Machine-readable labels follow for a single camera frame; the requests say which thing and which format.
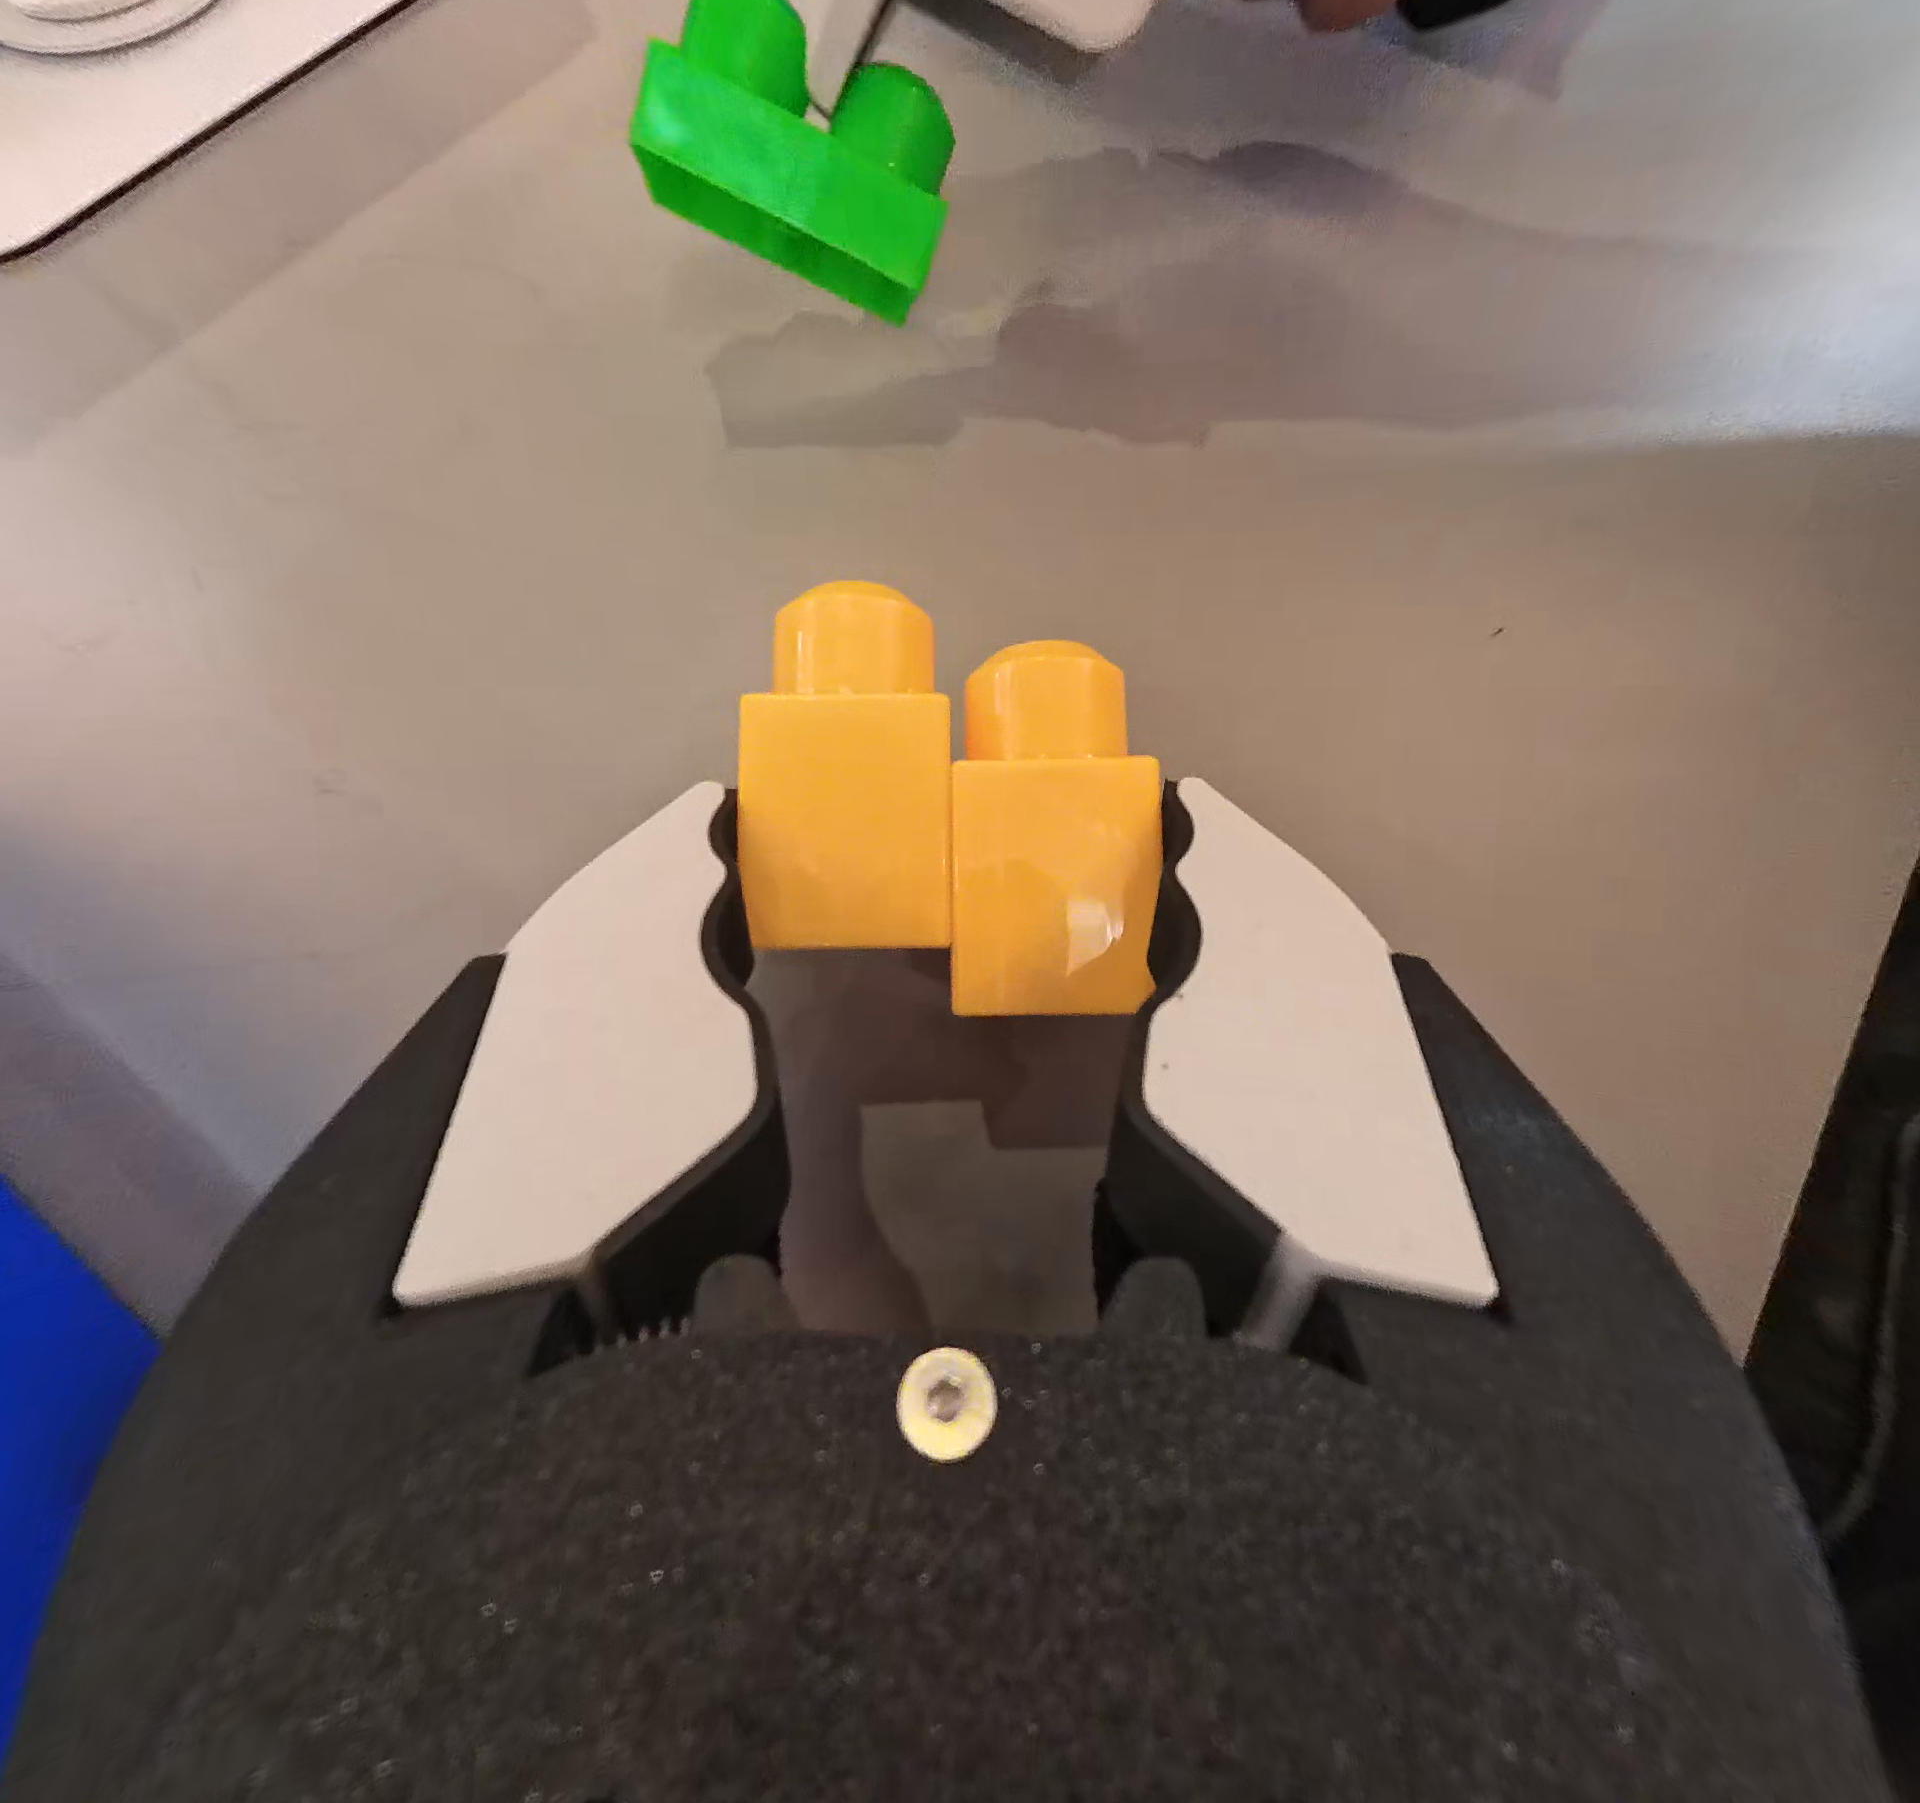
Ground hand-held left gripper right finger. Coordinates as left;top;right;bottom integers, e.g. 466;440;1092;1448
1094;776;1502;1345

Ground green toy block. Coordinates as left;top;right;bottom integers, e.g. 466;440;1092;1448
627;0;959;327

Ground yellow toy block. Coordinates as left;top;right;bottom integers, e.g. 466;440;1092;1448
737;580;959;953
949;640;1169;1018

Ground grey desk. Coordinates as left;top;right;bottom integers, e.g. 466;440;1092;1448
0;0;1920;1370

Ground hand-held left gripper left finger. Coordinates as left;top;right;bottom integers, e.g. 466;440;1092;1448
390;780;792;1331

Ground blue plastic storage bin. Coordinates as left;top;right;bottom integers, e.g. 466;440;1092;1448
0;1180;162;1677

